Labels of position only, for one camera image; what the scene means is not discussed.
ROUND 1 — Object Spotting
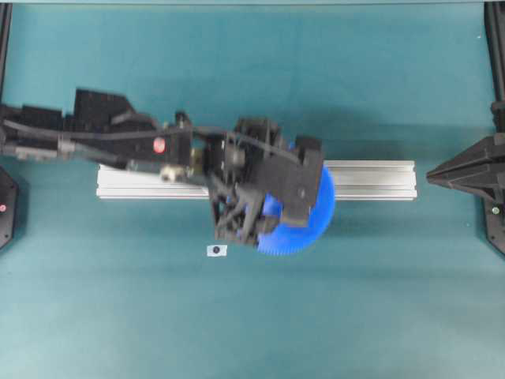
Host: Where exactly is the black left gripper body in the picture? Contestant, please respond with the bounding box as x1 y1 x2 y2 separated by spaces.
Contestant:
203 116 301 248

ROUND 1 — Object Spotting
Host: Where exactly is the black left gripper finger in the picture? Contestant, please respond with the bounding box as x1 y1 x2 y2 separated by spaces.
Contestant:
281 189 316 227
294 136 323 174

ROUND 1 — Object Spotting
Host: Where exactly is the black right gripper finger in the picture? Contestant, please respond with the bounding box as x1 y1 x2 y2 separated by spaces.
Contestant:
427 177 504 202
426 136 504 177

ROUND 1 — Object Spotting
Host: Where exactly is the large blue plastic gear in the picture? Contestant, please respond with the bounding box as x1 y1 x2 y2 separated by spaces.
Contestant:
256 141 336 258

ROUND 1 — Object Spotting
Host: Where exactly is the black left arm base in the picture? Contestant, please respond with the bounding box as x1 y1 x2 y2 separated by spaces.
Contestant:
0 168 19 249

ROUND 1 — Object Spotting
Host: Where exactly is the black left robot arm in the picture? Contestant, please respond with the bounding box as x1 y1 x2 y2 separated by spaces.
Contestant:
1 89 333 251

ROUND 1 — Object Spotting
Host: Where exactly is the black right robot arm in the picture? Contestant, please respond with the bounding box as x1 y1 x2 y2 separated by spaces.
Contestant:
426 101 504 253

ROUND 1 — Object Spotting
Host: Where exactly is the white paper marker tag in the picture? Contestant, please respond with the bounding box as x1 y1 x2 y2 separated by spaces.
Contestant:
207 245 227 257

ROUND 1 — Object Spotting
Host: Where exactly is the silver aluminium extrusion rail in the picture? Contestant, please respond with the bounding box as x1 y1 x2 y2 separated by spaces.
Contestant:
96 160 417 201

